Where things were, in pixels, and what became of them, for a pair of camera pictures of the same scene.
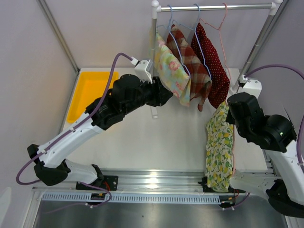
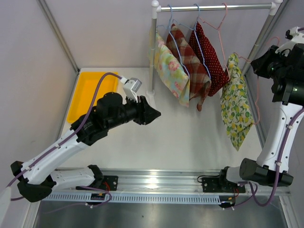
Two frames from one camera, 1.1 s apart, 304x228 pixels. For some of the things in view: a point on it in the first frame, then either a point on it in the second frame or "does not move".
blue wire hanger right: [194, 29] does not move
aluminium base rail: [149, 181] does not move
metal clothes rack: [272, 7] does not move
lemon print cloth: [219, 148] -> [235, 108]
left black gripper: [160, 94] -> [146, 113]
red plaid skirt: [182, 50] does not move
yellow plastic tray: [92, 86] does not move
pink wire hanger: [234, 149] -> [250, 61]
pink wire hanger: [219, 29] does not move
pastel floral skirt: [171, 71] does not move
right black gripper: [229, 118] -> [260, 65]
